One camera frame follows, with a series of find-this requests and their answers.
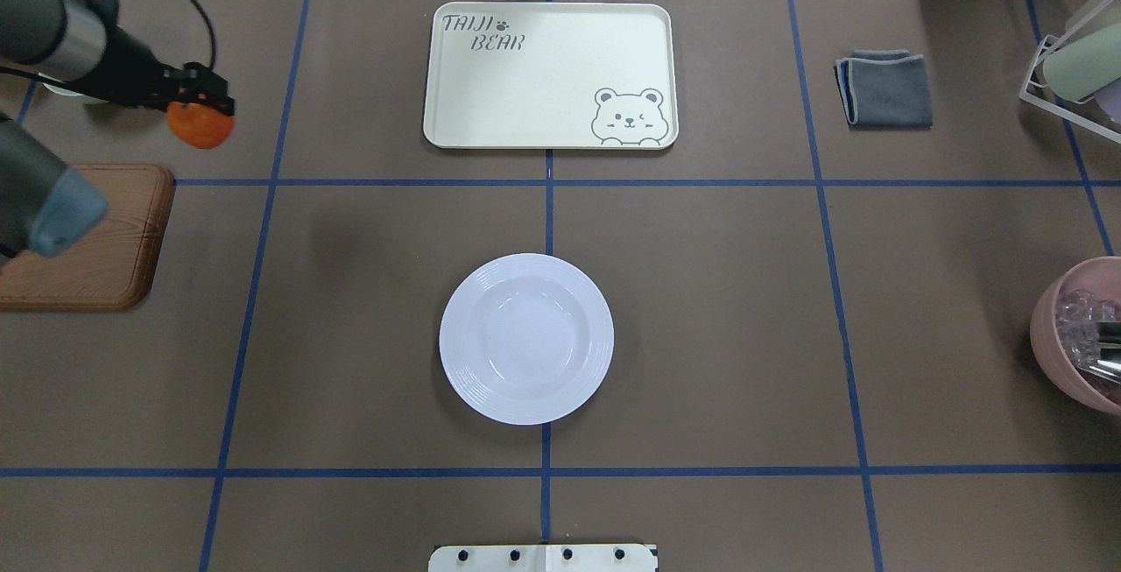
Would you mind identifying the white wire cup rack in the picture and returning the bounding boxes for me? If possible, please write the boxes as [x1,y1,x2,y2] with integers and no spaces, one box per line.
[1019,0,1120,145]

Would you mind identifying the cream bear tray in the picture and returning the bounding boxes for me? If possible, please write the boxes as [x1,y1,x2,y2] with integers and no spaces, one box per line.
[423,1,680,150]

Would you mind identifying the green cup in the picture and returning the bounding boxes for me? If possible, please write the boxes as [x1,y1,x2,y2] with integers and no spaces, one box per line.
[1043,24,1120,102]

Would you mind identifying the wooden cutting board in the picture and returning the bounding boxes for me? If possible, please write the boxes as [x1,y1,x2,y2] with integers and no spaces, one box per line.
[1,164,175,313]

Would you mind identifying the orange fruit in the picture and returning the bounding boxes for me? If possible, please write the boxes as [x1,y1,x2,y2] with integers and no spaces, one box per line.
[166,102,237,150]

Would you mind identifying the white round plate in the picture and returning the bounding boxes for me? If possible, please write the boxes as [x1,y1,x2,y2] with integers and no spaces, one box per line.
[438,253,617,426]

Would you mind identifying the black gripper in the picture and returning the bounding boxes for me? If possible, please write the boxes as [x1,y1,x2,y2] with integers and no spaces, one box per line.
[83,26,237,117]

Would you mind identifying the green bowl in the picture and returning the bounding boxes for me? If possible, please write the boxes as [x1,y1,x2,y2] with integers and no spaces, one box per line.
[39,73,106,105]

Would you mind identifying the pink bowl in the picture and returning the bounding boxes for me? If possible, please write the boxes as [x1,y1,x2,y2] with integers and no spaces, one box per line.
[1029,256,1120,418]

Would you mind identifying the clear ice cubes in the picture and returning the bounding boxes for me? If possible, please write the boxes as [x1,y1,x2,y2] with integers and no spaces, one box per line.
[1054,288,1120,365]

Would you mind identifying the metal scoop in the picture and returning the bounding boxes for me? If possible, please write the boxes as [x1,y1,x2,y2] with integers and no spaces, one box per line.
[1069,321,1120,384]

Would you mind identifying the white pedestal base plate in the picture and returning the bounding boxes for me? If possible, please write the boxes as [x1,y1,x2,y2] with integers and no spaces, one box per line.
[427,543,660,571]

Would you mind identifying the grey folded cloth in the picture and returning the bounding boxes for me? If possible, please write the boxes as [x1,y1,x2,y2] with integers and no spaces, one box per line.
[834,49,934,129]

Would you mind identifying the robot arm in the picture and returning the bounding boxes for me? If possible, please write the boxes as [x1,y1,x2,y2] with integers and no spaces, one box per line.
[1,0,237,262]

